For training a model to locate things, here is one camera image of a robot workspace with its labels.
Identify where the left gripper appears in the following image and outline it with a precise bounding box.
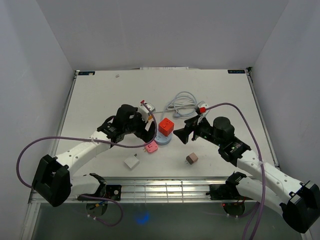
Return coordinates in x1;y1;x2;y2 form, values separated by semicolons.
123;108;156;143

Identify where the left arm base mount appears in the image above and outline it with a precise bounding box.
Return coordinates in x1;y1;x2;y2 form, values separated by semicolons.
77;184;122;201

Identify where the white power strip cord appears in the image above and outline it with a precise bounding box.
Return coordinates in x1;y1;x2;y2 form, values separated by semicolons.
166;98;197;112

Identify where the left blue table label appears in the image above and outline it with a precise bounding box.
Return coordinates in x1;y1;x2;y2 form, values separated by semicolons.
77;71;96;76

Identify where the right blue table label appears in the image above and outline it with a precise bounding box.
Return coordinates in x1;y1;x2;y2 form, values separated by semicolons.
227;69;246;74

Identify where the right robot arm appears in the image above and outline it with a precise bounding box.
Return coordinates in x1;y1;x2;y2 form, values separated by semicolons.
173;116;320;233

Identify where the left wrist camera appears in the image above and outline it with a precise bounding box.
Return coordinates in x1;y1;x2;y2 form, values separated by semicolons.
137;100;156;123

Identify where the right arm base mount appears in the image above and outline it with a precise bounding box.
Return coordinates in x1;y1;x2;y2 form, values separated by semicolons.
205;184;245;201

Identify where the blue socket cord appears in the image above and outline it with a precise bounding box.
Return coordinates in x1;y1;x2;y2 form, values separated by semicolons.
159;91;201;123

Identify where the pink plug adapter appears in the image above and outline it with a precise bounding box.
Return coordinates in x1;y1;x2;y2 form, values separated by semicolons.
144;140;159;154

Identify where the aluminium front rail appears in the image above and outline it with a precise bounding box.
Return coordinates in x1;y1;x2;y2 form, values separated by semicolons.
28;177;301;204

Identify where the blue round power socket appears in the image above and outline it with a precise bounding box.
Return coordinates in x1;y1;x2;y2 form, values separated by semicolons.
154;131;173;146

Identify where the white charger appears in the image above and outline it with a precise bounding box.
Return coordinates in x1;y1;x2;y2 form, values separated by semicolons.
124;154;140;170

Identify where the blue table label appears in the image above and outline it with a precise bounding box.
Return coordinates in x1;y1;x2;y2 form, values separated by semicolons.
227;69;246;74
77;71;96;76

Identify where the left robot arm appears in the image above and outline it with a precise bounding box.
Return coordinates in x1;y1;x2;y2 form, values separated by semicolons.
31;101;157;207

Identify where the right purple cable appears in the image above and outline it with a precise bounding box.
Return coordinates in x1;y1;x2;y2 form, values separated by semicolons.
206;102;266;240

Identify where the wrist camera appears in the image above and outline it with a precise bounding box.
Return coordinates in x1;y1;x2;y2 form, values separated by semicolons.
195;101;209;125
137;100;156;123

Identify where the red cube socket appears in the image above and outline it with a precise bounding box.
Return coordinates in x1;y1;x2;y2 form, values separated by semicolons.
158;117;175;137

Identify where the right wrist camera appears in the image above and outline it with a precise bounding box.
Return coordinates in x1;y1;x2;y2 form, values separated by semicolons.
195;101;209;125

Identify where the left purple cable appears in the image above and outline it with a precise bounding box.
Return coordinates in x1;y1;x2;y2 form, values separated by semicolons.
16;101;158;227

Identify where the brown pink charger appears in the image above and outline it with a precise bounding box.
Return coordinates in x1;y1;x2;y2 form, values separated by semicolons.
185;152;199;165

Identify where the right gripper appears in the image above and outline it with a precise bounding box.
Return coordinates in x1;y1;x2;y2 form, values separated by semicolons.
172;114;223;147

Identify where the purple cable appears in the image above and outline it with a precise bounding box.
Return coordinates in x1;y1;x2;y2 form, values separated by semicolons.
206;102;266;240
16;101;158;227

